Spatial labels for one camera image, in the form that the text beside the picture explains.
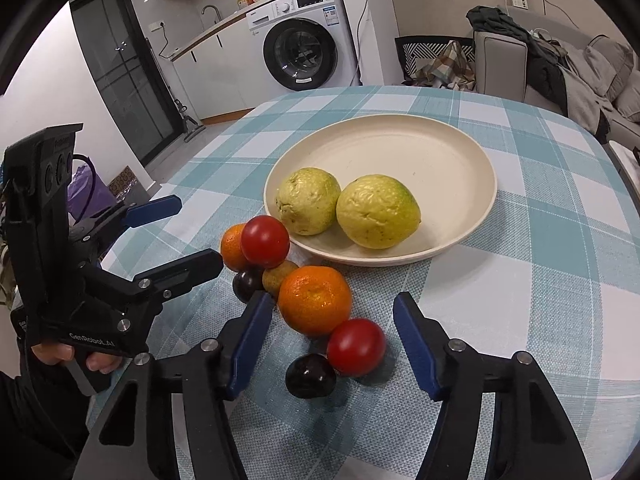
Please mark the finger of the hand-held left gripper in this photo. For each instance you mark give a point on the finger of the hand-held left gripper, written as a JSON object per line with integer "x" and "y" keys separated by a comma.
{"x": 152, "y": 210}
{"x": 190, "y": 270}

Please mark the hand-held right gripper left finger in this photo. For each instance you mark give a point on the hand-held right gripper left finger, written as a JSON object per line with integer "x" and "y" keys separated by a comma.
{"x": 250, "y": 340}

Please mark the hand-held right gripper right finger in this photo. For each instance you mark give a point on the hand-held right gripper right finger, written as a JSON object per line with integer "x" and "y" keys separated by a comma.
{"x": 417, "y": 345}

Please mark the orange tangerine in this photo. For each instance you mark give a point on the orange tangerine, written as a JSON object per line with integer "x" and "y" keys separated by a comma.
{"x": 231, "y": 251}
{"x": 315, "y": 300}

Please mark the dark purple plum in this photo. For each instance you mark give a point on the dark purple plum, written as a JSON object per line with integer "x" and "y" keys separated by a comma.
{"x": 247, "y": 285}
{"x": 310, "y": 376}

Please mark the red tomato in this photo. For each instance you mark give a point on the red tomato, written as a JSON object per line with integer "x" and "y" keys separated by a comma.
{"x": 265, "y": 241}
{"x": 356, "y": 346}

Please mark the small brown round fruit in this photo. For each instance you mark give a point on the small brown round fruit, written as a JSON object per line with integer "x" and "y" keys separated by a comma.
{"x": 277, "y": 276}

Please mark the cream oval plate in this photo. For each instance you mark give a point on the cream oval plate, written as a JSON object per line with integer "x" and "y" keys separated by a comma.
{"x": 400, "y": 160}

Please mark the person's left forearm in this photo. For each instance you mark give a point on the person's left forearm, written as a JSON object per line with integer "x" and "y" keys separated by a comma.
{"x": 35, "y": 420}

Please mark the person's left hand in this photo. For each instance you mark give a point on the person's left hand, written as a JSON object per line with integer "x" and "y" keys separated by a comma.
{"x": 102, "y": 364}

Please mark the purple plastic bag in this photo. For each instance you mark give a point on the purple plastic bag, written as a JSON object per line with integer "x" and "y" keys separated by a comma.
{"x": 82, "y": 195}

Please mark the teal checked tablecloth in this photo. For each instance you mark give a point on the teal checked tablecloth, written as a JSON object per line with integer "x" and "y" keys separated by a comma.
{"x": 525, "y": 285}

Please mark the dark glass door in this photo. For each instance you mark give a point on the dark glass door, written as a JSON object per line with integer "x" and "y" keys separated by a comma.
{"x": 115, "y": 85}

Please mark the yellow-green guava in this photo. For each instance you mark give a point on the yellow-green guava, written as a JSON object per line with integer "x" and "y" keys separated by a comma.
{"x": 308, "y": 201}
{"x": 378, "y": 211}

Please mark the white kitchen counter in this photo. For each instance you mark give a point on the white kitchen counter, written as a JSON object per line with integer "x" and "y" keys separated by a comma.
{"x": 220, "y": 60}

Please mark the metal faucet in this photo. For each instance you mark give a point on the metal faucet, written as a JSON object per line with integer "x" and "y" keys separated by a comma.
{"x": 211, "y": 10}

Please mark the white washing machine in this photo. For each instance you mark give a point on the white washing machine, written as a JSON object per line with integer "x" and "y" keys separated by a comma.
{"x": 300, "y": 50}

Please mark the white side table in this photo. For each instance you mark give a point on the white side table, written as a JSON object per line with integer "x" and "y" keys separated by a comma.
{"x": 627, "y": 165}

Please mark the plaid cloth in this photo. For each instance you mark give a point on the plaid cloth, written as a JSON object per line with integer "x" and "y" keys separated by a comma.
{"x": 447, "y": 70}

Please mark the black patterned chair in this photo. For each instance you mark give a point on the black patterned chair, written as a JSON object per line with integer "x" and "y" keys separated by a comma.
{"x": 406, "y": 62}

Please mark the grey sofa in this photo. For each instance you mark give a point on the grey sofa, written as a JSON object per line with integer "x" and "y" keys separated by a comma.
{"x": 500, "y": 65}

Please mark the grey garment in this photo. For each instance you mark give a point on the grey garment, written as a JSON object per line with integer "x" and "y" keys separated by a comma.
{"x": 582, "y": 90}

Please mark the dark jacket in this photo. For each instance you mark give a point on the dark jacket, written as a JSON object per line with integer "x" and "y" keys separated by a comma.
{"x": 540, "y": 60}

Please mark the grey cushion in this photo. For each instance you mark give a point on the grey cushion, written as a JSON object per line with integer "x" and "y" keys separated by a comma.
{"x": 631, "y": 95}
{"x": 607, "y": 62}

